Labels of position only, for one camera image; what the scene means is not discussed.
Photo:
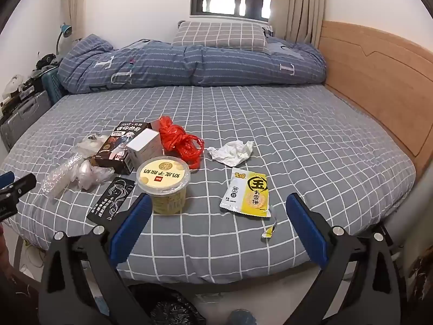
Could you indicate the blue desk lamp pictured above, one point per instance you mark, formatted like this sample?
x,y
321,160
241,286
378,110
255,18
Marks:
x,y
65,29

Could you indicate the grey checked pillow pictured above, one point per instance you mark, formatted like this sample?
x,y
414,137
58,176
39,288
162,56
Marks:
x,y
220,35

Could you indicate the wooden headboard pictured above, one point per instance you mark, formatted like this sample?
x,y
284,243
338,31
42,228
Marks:
x,y
372,74

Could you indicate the crumpled white tissue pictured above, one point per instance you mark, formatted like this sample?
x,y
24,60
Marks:
x,y
230,152

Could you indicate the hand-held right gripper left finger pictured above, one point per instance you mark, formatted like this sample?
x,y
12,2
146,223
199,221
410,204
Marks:
x,y
132,223

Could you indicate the grey suitcase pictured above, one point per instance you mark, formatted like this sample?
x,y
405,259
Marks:
x,y
23,115

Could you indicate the blue striped duvet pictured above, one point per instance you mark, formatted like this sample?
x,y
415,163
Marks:
x,y
203,64

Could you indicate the bed with grey checked sheet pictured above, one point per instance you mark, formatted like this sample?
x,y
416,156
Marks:
x,y
270,125

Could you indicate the red plastic bag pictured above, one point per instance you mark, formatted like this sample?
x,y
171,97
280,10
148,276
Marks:
x,y
176,138

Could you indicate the dark clutter pile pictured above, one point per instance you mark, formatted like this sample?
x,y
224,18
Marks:
x,y
47,61

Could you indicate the torn wrapper piece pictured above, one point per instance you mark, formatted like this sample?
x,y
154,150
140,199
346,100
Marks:
x,y
269,232

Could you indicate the beige curtain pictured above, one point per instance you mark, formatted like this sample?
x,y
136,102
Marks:
x,y
76,3
301,6

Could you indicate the black wipe packet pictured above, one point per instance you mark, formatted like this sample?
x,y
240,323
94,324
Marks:
x,y
111,196

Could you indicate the clear plastic bag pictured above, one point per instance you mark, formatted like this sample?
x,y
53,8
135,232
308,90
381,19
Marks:
x,y
88,173

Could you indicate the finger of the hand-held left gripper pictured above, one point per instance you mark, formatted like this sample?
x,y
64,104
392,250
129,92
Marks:
x,y
23,184
6,178

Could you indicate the yellow snack packet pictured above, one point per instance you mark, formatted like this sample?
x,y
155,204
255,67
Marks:
x,y
250,193

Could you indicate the brown cookie box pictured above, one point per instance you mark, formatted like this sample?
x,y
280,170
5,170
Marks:
x,y
115,142

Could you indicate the clear plastic wrappers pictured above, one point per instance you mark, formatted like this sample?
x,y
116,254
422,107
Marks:
x,y
61,176

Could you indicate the white rounded appliance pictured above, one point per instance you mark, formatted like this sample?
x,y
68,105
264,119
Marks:
x,y
13,86

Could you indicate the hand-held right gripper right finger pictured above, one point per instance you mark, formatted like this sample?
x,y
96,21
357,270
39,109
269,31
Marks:
x,y
306,226

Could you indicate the small white box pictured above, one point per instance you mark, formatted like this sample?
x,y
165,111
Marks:
x,y
145,145

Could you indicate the yellow yogurt tub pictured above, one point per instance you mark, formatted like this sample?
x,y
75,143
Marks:
x,y
162,176

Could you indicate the trash bin with black liner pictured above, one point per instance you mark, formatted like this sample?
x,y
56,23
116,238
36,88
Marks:
x,y
169,308

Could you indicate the teal plastic crate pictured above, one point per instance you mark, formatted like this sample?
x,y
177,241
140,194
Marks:
x,y
50,81

